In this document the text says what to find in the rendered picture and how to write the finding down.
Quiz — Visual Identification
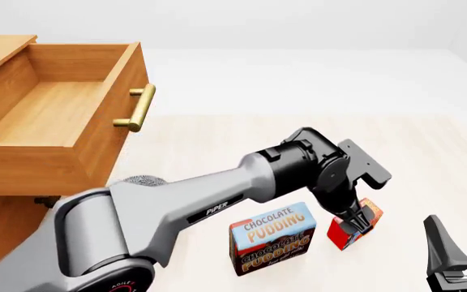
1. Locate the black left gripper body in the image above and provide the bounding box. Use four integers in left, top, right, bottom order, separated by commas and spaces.
312, 182, 365, 221

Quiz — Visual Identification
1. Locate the brass drawer handle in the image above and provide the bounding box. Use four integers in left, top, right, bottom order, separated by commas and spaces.
112, 83, 157, 134

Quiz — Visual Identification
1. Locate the grey speckled round object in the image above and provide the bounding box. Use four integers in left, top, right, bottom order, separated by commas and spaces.
121, 174, 169, 187

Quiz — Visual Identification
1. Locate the dark drawer handle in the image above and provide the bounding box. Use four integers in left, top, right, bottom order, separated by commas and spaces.
33, 195, 62, 209

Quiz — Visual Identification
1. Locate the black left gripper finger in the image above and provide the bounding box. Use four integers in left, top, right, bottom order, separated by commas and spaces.
334, 208, 372, 236

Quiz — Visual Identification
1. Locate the red butter box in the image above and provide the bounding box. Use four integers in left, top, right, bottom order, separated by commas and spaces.
326, 197, 384, 251

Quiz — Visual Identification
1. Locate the chocolate pudding box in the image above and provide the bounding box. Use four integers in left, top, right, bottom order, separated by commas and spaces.
228, 201, 318, 277

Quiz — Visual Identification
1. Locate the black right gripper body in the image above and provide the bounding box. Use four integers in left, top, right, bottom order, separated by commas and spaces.
423, 266, 467, 292

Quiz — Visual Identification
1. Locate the open wooden drawer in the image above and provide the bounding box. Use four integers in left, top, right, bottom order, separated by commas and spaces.
0, 41, 151, 197

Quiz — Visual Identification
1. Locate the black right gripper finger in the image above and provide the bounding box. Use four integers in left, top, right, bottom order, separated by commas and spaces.
422, 214, 467, 275

